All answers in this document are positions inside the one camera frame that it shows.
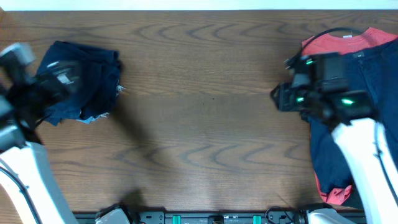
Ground navy blue shorts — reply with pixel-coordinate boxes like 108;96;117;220
37;41;122;126

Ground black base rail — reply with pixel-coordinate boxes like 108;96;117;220
74;204;310;224

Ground dark navy pants pile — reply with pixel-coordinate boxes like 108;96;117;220
308;40;397;194

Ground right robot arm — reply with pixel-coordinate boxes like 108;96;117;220
270;52;397;223

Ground folded light blue jeans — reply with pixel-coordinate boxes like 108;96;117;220
77;85;126;124

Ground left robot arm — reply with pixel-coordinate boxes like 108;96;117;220
1;55;82;223

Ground red t-shirt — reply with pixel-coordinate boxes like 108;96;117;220
302;27;397;57

